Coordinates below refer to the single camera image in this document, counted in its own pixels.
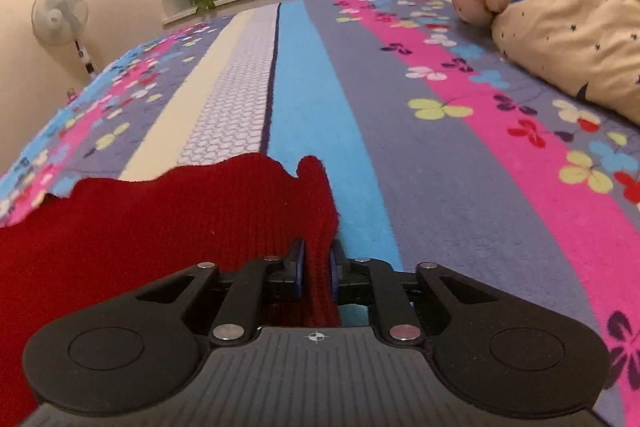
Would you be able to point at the striped floral bed sheet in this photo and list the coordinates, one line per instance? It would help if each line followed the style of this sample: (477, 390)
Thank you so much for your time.
(400, 117)

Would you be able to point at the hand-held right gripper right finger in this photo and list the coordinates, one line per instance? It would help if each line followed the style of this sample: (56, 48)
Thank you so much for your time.
(334, 272)

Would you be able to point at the red knit sweater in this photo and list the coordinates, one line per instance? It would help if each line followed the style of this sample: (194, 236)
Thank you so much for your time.
(150, 227)

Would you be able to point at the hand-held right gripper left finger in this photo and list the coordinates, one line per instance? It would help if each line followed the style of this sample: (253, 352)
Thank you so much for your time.
(299, 269)

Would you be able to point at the white standing fan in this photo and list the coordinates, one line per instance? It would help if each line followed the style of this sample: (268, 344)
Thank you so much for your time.
(60, 19)

